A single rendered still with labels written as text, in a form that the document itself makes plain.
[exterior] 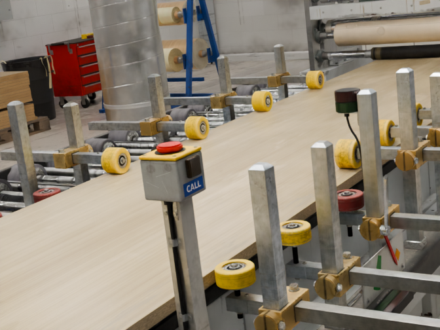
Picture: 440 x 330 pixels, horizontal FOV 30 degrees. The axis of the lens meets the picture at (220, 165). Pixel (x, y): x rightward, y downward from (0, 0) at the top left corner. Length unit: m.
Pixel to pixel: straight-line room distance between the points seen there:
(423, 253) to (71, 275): 0.94
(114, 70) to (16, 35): 4.67
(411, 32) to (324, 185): 2.66
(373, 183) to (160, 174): 0.81
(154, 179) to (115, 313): 0.36
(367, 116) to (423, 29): 2.41
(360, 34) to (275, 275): 2.99
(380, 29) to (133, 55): 2.02
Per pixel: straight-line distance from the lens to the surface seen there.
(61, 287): 1.69
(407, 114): 2.14
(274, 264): 1.51
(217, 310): 1.77
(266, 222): 1.49
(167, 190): 1.23
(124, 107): 5.80
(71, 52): 9.97
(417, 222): 1.98
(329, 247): 1.74
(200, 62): 9.22
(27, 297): 1.67
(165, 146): 1.23
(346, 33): 4.44
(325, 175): 1.69
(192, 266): 1.29
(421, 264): 2.19
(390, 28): 4.35
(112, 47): 5.77
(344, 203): 2.01
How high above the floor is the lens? 1.49
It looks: 14 degrees down
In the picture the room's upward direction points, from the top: 7 degrees counter-clockwise
